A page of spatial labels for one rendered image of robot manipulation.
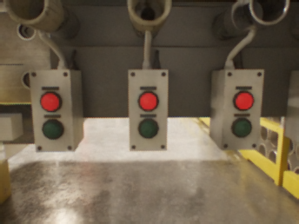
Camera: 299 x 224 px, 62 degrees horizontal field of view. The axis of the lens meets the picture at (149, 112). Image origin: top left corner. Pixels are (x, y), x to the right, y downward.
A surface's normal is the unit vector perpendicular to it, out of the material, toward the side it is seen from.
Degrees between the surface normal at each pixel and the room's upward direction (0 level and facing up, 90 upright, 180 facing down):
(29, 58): 90
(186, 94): 90
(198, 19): 90
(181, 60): 90
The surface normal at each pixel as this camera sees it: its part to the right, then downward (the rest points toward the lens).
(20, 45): 0.04, 0.17
